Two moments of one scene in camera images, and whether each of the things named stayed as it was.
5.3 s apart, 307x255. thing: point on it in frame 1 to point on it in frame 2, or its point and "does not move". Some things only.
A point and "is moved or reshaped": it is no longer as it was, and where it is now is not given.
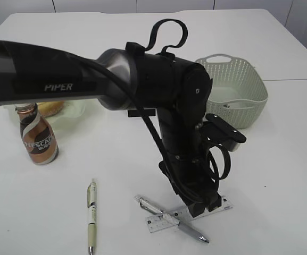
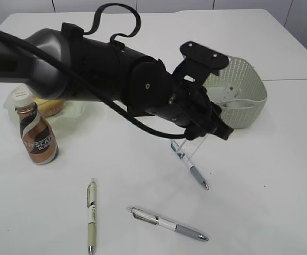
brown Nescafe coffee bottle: x=39 y=138 does not move
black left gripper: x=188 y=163 to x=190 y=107
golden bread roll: x=48 y=109 does not move
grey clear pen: x=181 y=224 to x=155 y=219
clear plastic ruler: x=181 y=215 is moved or reshaped
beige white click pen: x=92 y=207 does not move
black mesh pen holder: x=141 y=113 does not move
